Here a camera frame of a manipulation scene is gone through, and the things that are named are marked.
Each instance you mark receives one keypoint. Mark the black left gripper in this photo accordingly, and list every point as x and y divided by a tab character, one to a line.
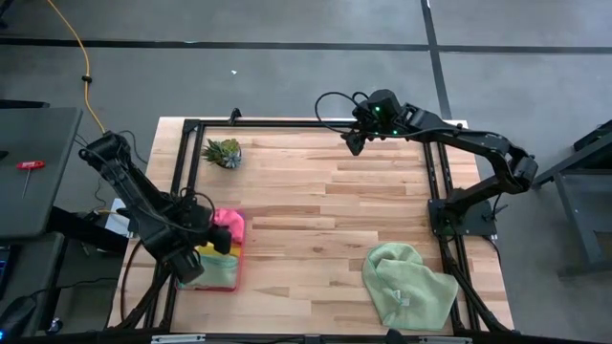
204	224

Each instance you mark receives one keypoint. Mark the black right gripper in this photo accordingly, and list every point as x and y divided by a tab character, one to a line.
367	129

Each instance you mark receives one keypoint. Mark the pink microfiber towel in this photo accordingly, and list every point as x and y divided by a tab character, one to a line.
230	221

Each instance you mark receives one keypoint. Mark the yellow microfiber towel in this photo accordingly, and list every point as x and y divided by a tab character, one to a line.
235	251

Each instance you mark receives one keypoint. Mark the light green microfiber towel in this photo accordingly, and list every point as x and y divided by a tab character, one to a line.
406	291
220	272

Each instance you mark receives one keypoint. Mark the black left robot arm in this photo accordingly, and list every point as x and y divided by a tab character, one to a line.
138	196

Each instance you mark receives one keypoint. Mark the pink translucent plastic bin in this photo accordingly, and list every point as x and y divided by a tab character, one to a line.
240	267

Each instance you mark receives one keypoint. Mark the succulent in black pot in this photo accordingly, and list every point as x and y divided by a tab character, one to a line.
222	153

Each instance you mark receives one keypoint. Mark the white box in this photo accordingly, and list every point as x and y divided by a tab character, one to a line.
115	222

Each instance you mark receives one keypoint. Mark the grey desk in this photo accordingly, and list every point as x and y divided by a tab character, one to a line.
38	191

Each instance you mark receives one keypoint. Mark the dark desk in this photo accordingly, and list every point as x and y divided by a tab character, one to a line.
33	267

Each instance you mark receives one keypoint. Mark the black device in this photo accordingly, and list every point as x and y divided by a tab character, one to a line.
16	315

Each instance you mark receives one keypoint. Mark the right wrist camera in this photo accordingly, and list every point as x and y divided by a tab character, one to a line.
355	143

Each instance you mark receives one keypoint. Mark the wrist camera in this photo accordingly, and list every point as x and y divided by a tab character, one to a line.
355	143
221	241

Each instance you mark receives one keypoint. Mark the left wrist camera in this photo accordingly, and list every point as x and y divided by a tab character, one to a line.
221	241

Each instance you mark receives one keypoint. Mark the black aluminium table frame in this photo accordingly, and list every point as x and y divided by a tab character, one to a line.
311	123

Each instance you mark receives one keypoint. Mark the silver metal bracket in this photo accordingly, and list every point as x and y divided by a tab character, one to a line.
179	339
444	340

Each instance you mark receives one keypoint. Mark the black desk frame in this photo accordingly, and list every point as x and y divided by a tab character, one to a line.
581	239

